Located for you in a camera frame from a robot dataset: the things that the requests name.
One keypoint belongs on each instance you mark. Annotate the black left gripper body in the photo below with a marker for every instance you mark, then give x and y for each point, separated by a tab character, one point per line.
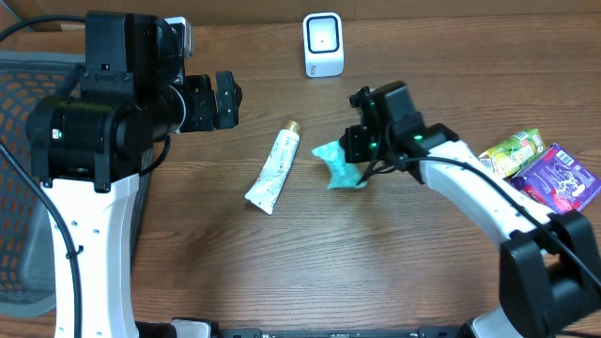
201	111

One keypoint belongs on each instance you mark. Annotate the white tube gold cap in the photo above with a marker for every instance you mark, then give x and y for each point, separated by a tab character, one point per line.
270	182

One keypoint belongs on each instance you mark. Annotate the white barcode scanner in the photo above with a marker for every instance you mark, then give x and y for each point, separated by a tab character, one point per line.
323	45

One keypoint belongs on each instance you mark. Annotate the green juice pouch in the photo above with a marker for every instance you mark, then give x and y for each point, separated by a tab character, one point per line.
511	155

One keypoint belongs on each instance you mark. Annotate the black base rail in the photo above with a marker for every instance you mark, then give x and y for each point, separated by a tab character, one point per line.
422	332

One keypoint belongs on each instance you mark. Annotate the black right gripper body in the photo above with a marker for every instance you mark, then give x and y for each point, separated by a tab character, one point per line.
364	147

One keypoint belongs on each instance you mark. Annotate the black mesh basket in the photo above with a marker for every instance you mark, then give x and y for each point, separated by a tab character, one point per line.
27	257

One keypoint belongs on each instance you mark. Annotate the teal snack wrapper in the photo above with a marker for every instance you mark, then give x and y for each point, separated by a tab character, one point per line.
344	175

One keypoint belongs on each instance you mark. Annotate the purple pad package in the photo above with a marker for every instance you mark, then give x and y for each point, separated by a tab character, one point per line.
557	180

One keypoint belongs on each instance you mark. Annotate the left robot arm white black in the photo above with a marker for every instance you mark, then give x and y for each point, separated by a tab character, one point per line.
91	152

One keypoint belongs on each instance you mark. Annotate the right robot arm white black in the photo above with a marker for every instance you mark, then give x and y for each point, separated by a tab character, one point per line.
549	262

